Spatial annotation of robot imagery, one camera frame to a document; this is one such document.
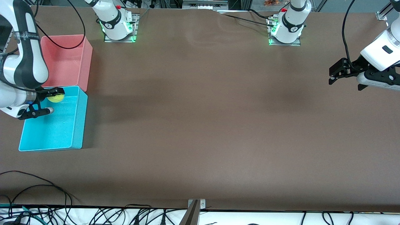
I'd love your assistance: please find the long black looping cable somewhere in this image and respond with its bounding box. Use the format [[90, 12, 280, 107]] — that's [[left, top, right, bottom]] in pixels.
[[0, 170, 73, 208]]

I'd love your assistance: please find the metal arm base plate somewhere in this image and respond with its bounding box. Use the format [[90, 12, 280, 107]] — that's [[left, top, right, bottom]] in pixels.
[[268, 17, 301, 47], [104, 13, 139, 43]]

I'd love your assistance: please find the black base cable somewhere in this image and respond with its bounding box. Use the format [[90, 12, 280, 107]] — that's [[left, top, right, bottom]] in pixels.
[[219, 9, 275, 28]]

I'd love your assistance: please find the grey metal bar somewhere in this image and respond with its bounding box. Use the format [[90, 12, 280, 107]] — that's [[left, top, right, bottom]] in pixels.
[[179, 200, 200, 225]]

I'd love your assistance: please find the blue plastic bin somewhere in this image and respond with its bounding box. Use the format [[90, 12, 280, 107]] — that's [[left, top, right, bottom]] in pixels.
[[18, 86, 88, 152]]

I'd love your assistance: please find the grey metal rail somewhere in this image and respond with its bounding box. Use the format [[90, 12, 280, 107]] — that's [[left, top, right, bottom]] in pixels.
[[182, 0, 228, 10]]

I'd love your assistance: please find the metal table bracket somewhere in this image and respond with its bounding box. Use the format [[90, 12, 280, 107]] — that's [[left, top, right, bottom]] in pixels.
[[188, 199, 206, 210]]

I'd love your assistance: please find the teal cable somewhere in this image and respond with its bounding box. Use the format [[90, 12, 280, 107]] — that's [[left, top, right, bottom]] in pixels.
[[0, 204, 43, 224]]

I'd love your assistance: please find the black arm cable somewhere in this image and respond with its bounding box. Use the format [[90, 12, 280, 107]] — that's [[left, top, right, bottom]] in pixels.
[[33, 0, 86, 49], [342, 0, 358, 71]]

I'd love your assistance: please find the aluminium frame profile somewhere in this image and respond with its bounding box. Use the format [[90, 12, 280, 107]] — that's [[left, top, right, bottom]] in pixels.
[[376, 0, 396, 21]]

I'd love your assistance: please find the pink plastic bin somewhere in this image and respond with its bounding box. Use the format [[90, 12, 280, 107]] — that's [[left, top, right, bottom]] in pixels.
[[40, 34, 93, 92]]

